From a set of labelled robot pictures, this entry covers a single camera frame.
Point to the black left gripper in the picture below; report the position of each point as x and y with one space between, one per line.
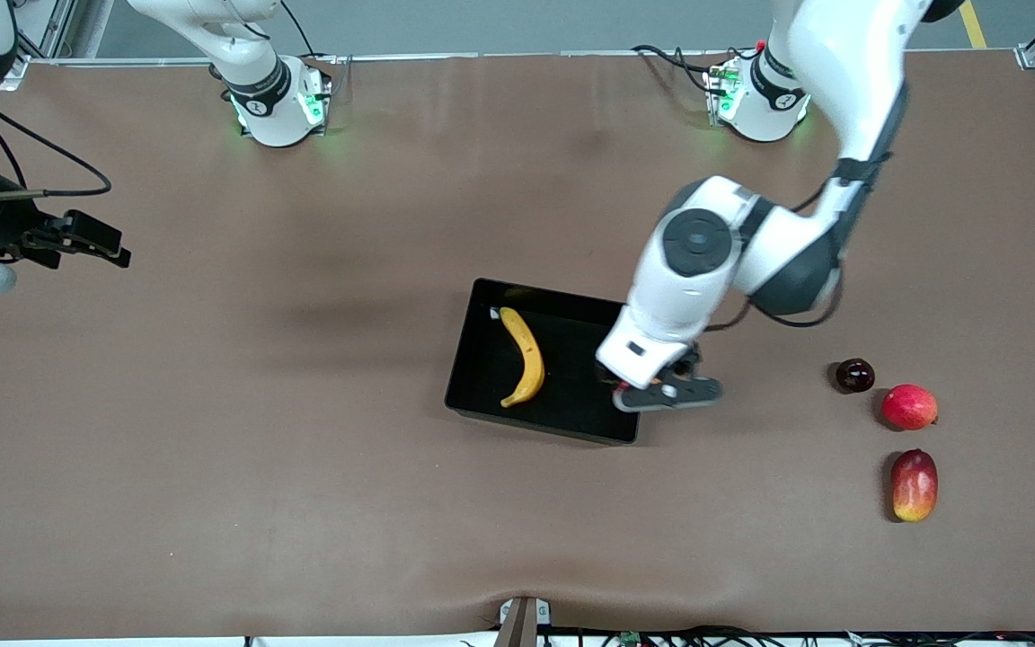
685 364

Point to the yellow banana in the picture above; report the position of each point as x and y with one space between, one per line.
531 359

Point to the black plastic box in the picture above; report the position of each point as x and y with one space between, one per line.
490 377

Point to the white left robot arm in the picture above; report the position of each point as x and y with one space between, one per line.
697 270

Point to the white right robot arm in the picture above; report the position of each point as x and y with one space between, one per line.
270 99

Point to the dark purple plum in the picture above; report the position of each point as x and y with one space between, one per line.
855 376

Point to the round red peach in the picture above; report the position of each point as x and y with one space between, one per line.
908 407

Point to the red yellow mango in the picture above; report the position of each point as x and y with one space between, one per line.
915 485

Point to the small green circuit board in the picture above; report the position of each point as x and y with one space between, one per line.
631 639

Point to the table cover mat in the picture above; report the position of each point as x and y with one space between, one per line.
302 494

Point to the grey metal camera bracket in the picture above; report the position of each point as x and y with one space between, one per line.
522 624

